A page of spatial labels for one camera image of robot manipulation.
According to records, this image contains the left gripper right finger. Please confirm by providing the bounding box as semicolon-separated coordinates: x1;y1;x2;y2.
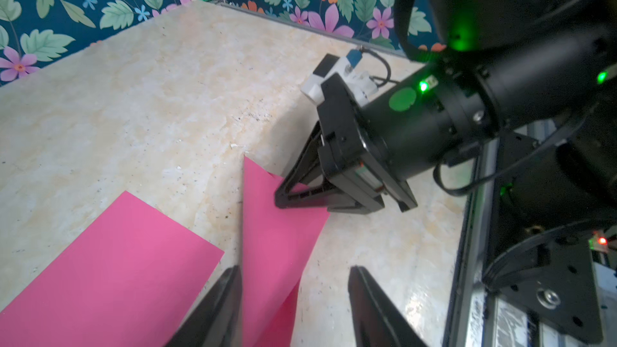
348;266;426;347

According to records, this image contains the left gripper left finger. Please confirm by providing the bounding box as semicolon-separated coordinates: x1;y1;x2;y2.
165;266;242;347

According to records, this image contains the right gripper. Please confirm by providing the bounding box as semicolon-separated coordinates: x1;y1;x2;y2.
274;74;418;215

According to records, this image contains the pink square paper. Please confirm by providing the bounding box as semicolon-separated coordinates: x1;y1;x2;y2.
242;158;329;346

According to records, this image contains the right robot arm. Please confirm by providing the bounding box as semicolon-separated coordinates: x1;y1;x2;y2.
274;0;616;228

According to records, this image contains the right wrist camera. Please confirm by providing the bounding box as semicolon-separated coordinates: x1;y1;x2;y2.
300;47;379;107

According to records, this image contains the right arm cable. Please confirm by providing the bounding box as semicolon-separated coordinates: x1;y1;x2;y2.
358;47;401;87

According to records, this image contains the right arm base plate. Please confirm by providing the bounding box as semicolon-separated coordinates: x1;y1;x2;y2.
482;146;615;344

